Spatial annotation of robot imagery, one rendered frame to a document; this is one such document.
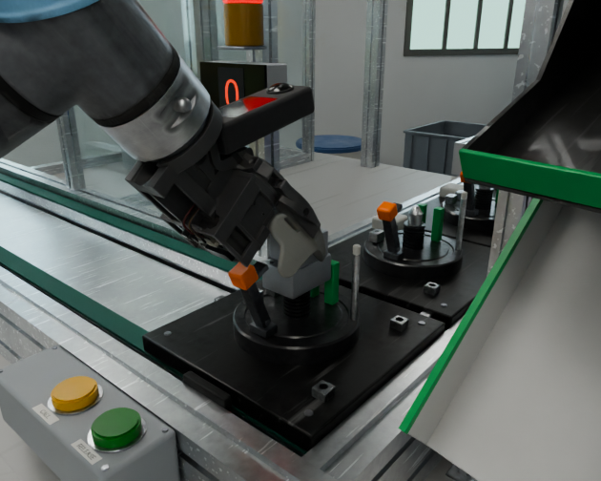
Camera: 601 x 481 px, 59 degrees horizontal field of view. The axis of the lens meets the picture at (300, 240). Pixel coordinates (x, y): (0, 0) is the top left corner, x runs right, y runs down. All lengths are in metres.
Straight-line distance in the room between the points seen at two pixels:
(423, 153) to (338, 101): 1.78
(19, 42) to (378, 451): 0.38
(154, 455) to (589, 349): 0.34
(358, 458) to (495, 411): 0.12
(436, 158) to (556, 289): 2.12
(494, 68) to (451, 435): 4.65
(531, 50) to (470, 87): 4.42
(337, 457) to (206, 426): 0.12
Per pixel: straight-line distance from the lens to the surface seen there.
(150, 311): 0.77
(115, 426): 0.49
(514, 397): 0.42
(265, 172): 0.44
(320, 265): 0.56
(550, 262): 0.46
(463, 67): 4.79
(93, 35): 0.35
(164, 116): 0.37
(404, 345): 0.58
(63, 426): 0.53
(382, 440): 0.48
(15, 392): 0.59
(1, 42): 0.36
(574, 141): 0.38
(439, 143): 2.53
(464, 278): 0.75
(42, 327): 0.69
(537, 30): 0.44
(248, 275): 0.50
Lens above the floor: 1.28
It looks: 21 degrees down
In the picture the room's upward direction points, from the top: straight up
